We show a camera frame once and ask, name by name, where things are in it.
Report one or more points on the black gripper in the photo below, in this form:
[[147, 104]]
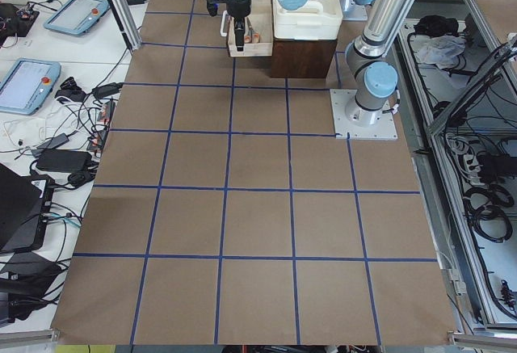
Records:
[[238, 7]]

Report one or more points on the light wooden drawer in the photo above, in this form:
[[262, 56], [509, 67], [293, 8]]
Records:
[[261, 21]]

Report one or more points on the dark brown wooden cabinet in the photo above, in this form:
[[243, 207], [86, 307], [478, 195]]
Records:
[[302, 58]]

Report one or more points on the white foam tray box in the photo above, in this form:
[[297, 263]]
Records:
[[315, 20]]

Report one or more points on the upper blue teach pendant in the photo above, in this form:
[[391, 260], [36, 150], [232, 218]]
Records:
[[77, 16]]

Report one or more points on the blue teach pendant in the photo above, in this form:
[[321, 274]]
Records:
[[27, 85], [77, 16]]

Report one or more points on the white crumpled cloth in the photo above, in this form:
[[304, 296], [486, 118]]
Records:
[[441, 51]]

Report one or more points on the lower blue teach pendant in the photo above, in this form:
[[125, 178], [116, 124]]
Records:
[[27, 85]]

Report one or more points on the black power adapter brick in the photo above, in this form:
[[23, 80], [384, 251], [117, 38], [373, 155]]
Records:
[[65, 161]]

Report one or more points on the black laptop computer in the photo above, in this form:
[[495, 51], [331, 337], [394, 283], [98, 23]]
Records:
[[25, 201]]

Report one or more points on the white drawer handle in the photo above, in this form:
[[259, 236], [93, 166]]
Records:
[[225, 24]]

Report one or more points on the aluminium frame post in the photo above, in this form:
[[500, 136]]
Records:
[[126, 24]]

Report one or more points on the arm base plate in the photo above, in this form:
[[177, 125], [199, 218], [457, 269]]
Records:
[[354, 123]]

